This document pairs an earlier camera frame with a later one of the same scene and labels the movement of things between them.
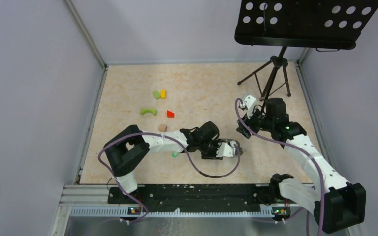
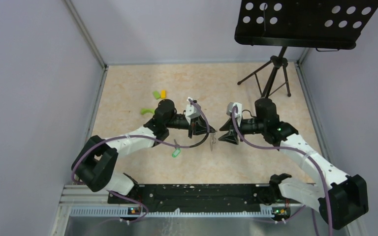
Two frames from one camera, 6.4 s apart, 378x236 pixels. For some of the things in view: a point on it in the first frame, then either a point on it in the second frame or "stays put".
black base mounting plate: x=173 y=197 stays put
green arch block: x=144 y=110 stays put
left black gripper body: x=208 y=149 → x=178 y=122
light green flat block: x=156 y=95 stays put
